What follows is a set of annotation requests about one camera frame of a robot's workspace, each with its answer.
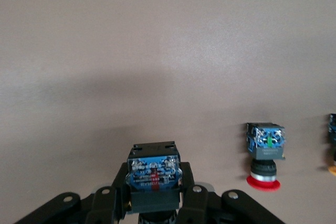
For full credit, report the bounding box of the brown table cover mat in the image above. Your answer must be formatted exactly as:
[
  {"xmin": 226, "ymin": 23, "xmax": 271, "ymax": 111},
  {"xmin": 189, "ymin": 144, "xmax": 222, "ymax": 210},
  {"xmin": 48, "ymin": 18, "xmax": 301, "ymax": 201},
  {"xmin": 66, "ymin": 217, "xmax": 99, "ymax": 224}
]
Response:
[{"xmin": 0, "ymin": 0, "xmax": 336, "ymax": 224}]

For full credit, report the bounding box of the red-capped push button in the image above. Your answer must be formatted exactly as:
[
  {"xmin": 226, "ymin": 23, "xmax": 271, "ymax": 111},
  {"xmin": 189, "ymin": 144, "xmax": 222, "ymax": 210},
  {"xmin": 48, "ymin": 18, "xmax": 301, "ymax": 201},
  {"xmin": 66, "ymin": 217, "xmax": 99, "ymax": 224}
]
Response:
[{"xmin": 246, "ymin": 122, "xmax": 287, "ymax": 192}]

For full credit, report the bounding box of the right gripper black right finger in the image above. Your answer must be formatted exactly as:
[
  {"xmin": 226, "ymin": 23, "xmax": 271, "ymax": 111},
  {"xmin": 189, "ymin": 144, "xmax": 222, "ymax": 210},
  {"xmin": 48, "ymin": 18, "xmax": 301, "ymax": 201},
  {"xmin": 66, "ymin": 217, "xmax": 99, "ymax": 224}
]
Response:
[{"xmin": 178, "ymin": 161, "xmax": 287, "ymax": 224}]

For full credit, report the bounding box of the yellow-capped push button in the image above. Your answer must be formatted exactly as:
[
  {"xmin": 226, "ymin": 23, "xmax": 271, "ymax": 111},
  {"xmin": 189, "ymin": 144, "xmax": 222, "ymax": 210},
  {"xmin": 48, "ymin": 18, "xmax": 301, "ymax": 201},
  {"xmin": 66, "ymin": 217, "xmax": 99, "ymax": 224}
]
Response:
[{"xmin": 322, "ymin": 113, "xmax": 336, "ymax": 177}]

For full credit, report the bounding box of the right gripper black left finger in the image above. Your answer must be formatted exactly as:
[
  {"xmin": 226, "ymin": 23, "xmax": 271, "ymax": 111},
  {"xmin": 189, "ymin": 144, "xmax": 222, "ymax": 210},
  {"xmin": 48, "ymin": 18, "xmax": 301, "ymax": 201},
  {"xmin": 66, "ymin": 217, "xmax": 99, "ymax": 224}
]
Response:
[{"xmin": 13, "ymin": 162, "xmax": 132, "ymax": 224}]

